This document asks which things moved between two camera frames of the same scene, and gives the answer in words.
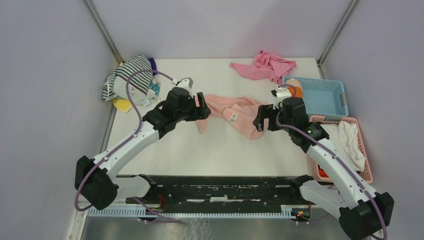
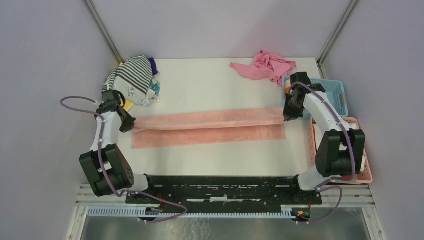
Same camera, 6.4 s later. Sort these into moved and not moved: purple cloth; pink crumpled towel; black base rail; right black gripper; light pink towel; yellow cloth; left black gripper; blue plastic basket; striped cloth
Moved: right black gripper; light pink towel; left black gripper
Not moved: yellow cloth; pink crumpled towel; black base rail; blue plastic basket; purple cloth; striped cloth
